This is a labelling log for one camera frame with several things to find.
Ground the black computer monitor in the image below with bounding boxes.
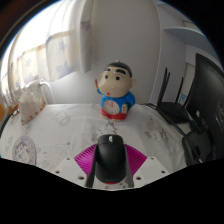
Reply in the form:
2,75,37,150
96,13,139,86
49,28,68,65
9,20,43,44
181,52,224,167

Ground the white printed tablecloth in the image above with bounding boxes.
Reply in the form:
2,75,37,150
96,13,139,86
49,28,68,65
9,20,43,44
0,102,192,191

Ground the black computer mouse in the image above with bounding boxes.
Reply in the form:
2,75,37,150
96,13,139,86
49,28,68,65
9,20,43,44
94,133,128,185

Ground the black router with antennas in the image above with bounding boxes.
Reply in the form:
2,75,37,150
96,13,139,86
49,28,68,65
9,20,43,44
155,67,196,125

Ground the dark computer keyboard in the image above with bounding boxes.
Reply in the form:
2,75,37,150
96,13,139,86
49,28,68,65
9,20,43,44
0,113,12,138

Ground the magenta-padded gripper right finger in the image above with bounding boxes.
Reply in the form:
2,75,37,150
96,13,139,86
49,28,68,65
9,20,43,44
123,143,169,188

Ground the cartoon boy figurine clock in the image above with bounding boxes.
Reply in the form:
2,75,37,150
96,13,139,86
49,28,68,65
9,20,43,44
95,59,138,122

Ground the large white conch shell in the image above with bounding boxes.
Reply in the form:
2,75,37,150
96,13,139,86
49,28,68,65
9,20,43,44
17,89,48,125

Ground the white wall shelf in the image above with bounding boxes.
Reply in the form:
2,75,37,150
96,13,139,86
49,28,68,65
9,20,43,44
163,25,218,55

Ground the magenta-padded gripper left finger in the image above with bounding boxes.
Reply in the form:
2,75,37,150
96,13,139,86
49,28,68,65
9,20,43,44
53,143,99,189

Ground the white star-print curtain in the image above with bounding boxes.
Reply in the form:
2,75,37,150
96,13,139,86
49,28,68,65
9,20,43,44
0,0,95,98

